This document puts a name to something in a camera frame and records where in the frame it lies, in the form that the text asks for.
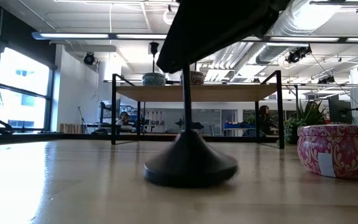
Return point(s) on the black ceiling spotlight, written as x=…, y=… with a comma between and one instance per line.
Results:
x=298, y=55

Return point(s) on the pink patterned candle tin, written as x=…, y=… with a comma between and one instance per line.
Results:
x=346, y=149

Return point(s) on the person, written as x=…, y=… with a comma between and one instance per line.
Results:
x=264, y=119
x=124, y=118

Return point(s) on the black round ceiling speaker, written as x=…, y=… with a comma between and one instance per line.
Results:
x=89, y=58

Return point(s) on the silver air duct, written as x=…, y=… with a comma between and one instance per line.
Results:
x=291, y=21

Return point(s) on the wooden shelf with black legs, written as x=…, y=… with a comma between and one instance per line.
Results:
x=216, y=92

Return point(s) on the green succulent plant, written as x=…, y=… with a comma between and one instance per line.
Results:
x=306, y=116

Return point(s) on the black computer monitor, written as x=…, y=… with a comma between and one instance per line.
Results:
x=339, y=109

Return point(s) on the blue patterned candle tin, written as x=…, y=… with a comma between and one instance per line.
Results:
x=153, y=79

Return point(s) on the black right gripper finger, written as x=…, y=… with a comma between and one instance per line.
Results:
x=210, y=28

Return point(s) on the wooden crate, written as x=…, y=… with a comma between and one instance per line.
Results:
x=69, y=128

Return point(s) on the long ceiling light strip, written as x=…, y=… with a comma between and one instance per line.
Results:
x=104, y=35
x=306, y=39

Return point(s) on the large window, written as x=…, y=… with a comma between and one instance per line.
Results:
x=23, y=81

